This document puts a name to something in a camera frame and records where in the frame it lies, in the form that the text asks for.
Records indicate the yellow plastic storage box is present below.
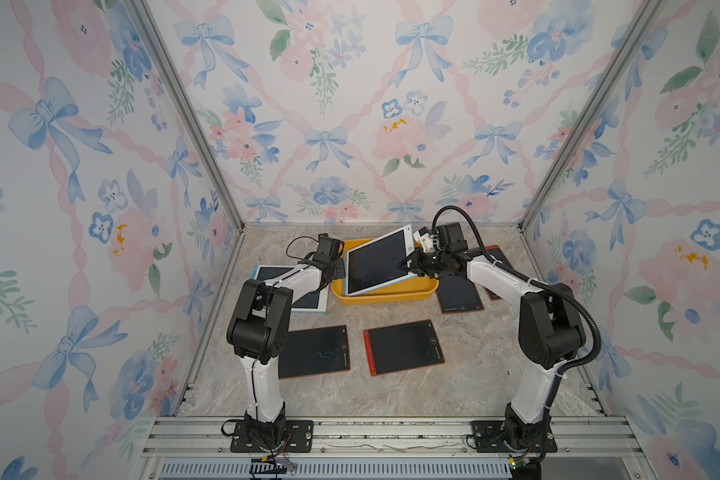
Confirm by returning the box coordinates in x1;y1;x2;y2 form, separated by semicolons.
331;237;440;306

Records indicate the red writing tablet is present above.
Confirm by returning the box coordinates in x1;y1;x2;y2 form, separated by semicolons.
485;245;513;301
278;325;351;379
363;320;445;376
436;276;484;314

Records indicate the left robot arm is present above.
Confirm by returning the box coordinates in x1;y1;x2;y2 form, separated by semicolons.
226;255;344;447

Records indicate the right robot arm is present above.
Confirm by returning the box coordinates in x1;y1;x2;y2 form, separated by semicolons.
398;247;586;451

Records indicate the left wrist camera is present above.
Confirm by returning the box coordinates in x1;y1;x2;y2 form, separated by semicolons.
311;233;344;266

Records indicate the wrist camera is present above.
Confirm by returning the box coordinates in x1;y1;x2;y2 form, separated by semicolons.
413;227;440;252
311;233;344;266

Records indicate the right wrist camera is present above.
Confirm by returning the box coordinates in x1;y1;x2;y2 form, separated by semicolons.
413;227;440;252

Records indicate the black corrugated cable conduit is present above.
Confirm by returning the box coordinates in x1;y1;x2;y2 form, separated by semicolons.
430;205;603;480

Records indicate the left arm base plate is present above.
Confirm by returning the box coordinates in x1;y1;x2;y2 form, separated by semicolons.
222;418;314;454

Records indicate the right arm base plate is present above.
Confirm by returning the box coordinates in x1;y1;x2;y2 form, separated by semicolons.
470;419;558;455

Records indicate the aluminium mounting rail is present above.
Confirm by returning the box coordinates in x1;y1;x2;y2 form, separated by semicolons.
131;417;658;479

